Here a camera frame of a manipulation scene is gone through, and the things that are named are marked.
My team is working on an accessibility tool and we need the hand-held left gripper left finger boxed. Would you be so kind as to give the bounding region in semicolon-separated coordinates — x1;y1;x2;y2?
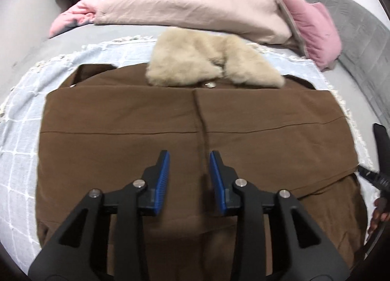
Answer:
28;150;170;281

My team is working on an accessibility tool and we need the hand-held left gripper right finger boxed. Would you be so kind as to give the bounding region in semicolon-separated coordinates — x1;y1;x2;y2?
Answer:
209;150;351;281

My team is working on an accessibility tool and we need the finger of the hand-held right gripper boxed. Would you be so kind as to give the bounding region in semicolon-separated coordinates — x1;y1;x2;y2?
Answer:
356;165;390;191
373;123;390;178

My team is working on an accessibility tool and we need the brown coat with fur collar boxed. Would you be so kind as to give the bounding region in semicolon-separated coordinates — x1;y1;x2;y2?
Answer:
35;27;369;281

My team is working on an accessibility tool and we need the person's right hand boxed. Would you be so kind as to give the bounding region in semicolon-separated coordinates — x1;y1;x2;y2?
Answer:
367;197;390;237

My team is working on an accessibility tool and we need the grey quilted pillow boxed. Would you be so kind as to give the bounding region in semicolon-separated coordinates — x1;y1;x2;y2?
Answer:
299;0;390;126

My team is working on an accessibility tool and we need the pink velvet pillow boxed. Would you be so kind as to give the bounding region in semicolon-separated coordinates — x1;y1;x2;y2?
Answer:
276;0;342;71

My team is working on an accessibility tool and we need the pale blue checked tasselled blanket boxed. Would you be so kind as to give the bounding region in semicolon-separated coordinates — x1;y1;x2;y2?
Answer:
0;35;374;266

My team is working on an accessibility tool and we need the beige duvet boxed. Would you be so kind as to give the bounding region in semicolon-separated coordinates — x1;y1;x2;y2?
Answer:
93;0;301;53

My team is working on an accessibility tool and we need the pink fleece blanket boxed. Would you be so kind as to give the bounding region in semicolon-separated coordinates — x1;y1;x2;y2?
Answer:
49;0;153;38

